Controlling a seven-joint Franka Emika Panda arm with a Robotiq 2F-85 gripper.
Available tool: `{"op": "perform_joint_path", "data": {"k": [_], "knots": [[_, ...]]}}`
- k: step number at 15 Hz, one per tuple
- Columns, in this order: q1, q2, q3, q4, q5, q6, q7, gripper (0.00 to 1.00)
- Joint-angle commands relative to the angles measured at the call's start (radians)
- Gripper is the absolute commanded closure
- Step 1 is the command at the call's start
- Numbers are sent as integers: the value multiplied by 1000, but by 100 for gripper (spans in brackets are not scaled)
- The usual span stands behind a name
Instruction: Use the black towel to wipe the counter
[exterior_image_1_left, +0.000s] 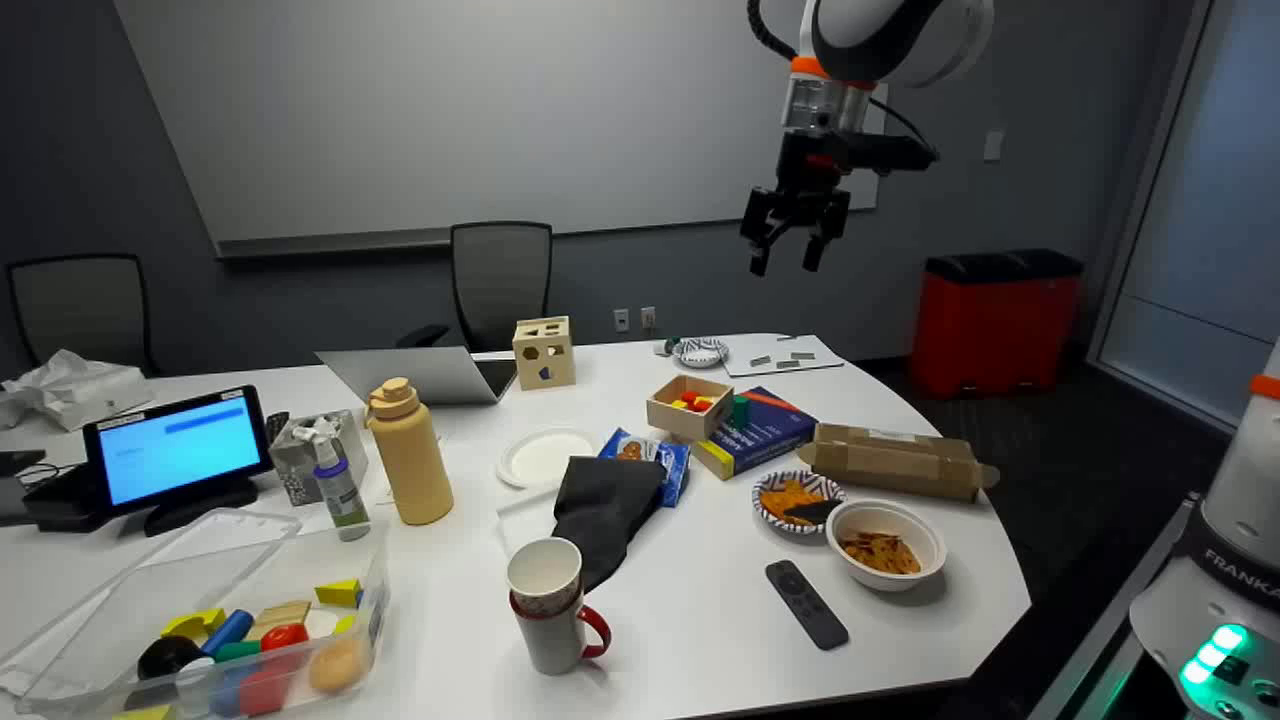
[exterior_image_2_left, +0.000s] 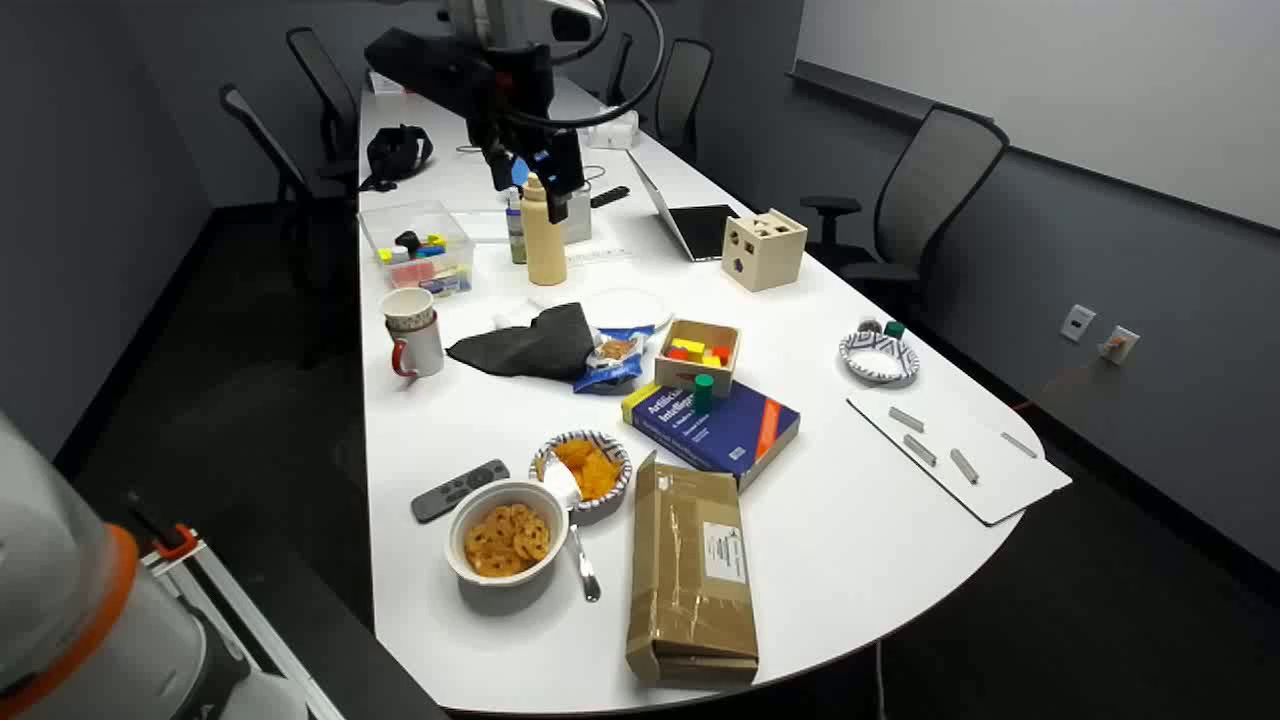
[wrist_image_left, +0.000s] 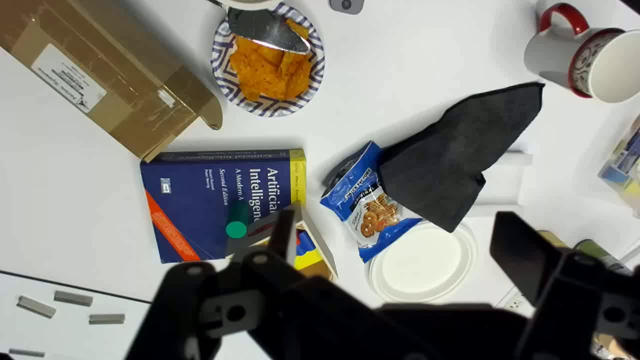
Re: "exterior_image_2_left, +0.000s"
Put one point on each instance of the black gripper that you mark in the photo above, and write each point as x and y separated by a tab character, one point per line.
520	113

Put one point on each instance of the black towel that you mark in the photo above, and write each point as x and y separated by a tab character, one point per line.
534	349

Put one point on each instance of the white milk carton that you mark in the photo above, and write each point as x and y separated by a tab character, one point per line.
578	221

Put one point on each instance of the small clear spray bottle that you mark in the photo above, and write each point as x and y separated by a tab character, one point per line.
513	237

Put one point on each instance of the tan squeeze bottle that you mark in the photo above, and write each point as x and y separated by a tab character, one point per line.
544	245

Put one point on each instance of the black marker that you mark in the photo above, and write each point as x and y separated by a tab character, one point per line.
611	196

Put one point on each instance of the clear plastic container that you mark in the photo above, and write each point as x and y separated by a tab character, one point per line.
420	226

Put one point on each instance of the black toy block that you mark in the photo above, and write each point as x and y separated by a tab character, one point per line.
406	245

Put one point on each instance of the black mesh office chair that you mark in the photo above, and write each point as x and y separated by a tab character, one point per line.
681	84
326	84
934	173
621	64
287	173

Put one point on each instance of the red toy block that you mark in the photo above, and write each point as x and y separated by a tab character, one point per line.
406	274

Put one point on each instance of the yellow toy block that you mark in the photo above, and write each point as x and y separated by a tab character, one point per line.
387	253

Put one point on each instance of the grey laptop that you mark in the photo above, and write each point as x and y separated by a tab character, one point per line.
703	226

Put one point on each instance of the black backpack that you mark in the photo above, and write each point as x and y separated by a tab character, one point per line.
412	63

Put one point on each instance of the blue snack bag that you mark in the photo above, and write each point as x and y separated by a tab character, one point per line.
617	363

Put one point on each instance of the yellow block in wooden box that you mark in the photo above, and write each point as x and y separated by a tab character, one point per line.
686	347

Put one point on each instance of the wooden cube with holes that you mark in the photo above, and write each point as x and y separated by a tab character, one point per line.
763	250

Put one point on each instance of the small wooden box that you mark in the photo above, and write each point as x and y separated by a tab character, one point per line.
697	363

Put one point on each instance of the green cylinder block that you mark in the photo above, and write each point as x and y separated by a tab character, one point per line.
703	395

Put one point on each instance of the patterned bowl with orange chips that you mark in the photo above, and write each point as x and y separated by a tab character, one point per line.
583	469

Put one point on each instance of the blue book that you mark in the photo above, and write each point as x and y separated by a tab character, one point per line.
723	426

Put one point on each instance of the black remote control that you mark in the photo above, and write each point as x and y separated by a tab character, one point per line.
460	488

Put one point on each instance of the white bowl with pretzels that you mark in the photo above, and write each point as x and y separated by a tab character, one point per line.
507	543

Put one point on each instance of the metal spoon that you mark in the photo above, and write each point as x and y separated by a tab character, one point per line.
587	564

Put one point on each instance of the small green cap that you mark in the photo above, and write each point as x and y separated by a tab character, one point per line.
893	329

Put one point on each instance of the small grey bar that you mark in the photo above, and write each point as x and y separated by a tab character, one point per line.
964	465
921	448
1020	445

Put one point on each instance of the metal robot stand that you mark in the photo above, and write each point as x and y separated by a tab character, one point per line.
247	634

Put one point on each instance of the white flat board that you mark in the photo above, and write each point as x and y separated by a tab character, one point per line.
986	497

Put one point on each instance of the black camera bag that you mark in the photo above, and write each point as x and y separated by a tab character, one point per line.
399	152

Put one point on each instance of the large wall whiteboard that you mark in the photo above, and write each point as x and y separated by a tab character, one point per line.
1066	83

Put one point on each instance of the white wall outlet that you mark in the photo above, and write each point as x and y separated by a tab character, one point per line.
1119	347
1079	320

